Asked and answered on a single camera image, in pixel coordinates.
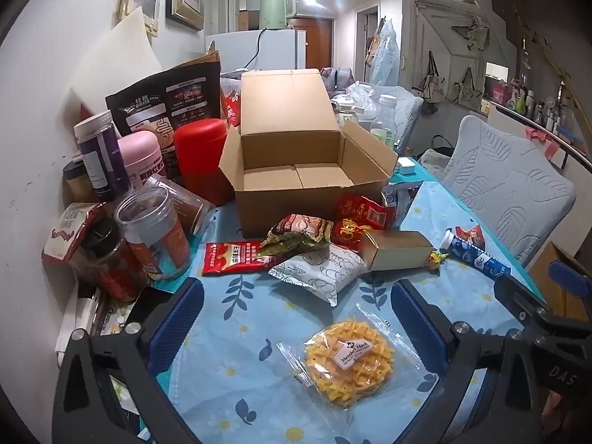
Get wall intercom panel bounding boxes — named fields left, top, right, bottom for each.
left=118, top=0, right=161, bottom=38

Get grey leaf pattern chair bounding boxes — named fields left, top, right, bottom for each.
left=441, top=115, right=576, bottom=266
left=393, top=85, right=424, bottom=146

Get clear jar brown contents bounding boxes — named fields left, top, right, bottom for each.
left=143, top=175, right=217, bottom=236

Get small gold box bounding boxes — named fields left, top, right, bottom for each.
left=358, top=230, right=435, bottom=271

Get red canister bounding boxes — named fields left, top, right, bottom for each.
left=174, top=118, right=234, bottom=206

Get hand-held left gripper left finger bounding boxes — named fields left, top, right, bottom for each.
left=52, top=277, right=206, bottom=444

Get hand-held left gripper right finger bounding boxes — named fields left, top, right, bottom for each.
left=390, top=279, right=544, bottom=444

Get white foam board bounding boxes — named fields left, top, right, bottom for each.
left=69, top=8, right=165, bottom=121

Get red gold print snack packet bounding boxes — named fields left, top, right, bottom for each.
left=330, top=218, right=371, bottom=253
left=335, top=193, right=398, bottom=232

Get plastic bottle green drink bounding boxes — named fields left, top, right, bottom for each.
left=370, top=94, right=399, bottom=149

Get crumpled clear plastic bag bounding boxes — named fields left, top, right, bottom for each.
left=344, top=81, right=384, bottom=116

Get white patterned snack packet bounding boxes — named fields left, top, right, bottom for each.
left=269, top=243, right=368, bottom=307

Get white flat box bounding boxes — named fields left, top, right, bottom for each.
left=55, top=287, right=100, bottom=366

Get light blue floral tablecloth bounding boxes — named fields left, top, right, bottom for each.
left=92, top=166, right=546, bottom=444

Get hanging tote bag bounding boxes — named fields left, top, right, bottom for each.
left=418, top=50, right=447, bottom=102
left=453, top=67, right=486, bottom=105

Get black pouch bag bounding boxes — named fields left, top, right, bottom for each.
left=105, top=61, right=223, bottom=181

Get small red blue packet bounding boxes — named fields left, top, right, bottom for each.
left=454, top=224, right=486, bottom=250

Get patterned backpack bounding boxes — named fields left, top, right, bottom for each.
left=321, top=67, right=354, bottom=93

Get brown door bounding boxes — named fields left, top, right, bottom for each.
left=289, top=17, right=334, bottom=70

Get brown paper bag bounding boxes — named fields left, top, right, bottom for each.
left=164, top=48, right=222, bottom=75

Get small brown jar black lid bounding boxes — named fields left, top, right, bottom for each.
left=62, top=159, right=100, bottom=204

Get blue tablet tube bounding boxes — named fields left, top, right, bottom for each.
left=439, top=230, right=512, bottom=278

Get green brown snack packet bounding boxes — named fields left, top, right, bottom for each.
left=258, top=213, right=334, bottom=260

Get green electric kettle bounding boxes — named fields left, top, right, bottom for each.
left=258, top=0, right=297, bottom=31

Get black kettle cable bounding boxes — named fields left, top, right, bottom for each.
left=243, top=29, right=269, bottom=71

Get row of assorted bottles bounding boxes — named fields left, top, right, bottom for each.
left=485, top=76, right=588, bottom=137

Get pink canister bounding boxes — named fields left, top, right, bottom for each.
left=117, top=130, right=168, bottom=190

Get cardboard box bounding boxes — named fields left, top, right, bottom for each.
left=218, top=68, right=399, bottom=239

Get dark jar red label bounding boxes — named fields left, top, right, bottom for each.
left=81, top=217, right=149, bottom=303

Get clear jar orange label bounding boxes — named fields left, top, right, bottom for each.
left=114, top=189, right=192, bottom=280

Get white fridge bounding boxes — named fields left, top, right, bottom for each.
left=205, top=28, right=307, bottom=75

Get brown cardboard carton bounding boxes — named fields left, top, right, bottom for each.
left=527, top=240, right=592, bottom=322

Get red bag white print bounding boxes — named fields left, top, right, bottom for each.
left=221, top=78, right=243, bottom=128

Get purple label jar white lid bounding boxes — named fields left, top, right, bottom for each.
left=74, top=110, right=131, bottom=202

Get hanging clear plastic bag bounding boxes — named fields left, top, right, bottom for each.
left=370, top=18, right=401, bottom=86

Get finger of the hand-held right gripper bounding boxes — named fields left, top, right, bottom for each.
left=492, top=274, right=556, bottom=329
left=548, top=259, right=592, bottom=297

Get white teapot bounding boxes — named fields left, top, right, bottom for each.
left=333, top=94, right=366, bottom=125

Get pink red gift box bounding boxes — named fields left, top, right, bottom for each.
left=525, top=125, right=569, bottom=167

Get yellow noodle snack clear packet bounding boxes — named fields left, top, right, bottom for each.
left=276, top=303, right=438, bottom=410

